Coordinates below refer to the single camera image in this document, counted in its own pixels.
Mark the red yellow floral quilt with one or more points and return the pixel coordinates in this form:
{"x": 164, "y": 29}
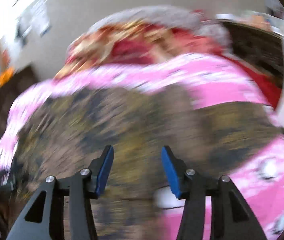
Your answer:
{"x": 136, "y": 42}

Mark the dark floral batik garment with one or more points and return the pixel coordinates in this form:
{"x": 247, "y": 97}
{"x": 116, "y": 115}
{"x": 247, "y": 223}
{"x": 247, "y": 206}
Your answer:
{"x": 65, "y": 134}

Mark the orange plastic basin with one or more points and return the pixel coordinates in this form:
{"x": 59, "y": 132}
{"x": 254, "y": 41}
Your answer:
{"x": 6, "y": 75}

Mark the wall calendar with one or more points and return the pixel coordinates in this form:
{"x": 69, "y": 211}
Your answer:
{"x": 40, "y": 20}

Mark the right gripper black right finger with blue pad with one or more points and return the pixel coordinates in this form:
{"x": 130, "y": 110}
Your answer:
{"x": 231, "y": 215}

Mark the pink penguin print blanket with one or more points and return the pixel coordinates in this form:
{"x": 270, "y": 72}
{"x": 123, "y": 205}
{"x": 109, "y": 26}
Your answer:
{"x": 210, "y": 80}

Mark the dark carved wooden headboard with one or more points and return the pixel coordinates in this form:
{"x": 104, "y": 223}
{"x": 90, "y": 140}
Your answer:
{"x": 261, "y": 49}

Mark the dark cloth hanging on wall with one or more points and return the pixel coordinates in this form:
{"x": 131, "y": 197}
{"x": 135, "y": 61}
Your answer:
{"x": 21, "y": 34}

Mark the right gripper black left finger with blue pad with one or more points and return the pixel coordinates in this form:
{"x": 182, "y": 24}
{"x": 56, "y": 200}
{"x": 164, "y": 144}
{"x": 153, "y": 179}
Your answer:
{"x": 43, "y": 215}

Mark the dark wooden footboard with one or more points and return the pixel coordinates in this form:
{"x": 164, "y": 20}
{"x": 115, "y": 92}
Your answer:
{"x": 20, "y": 81}

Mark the grey floral pillow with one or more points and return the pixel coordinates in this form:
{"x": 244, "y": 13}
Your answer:
{"x": 173, "y": 17}

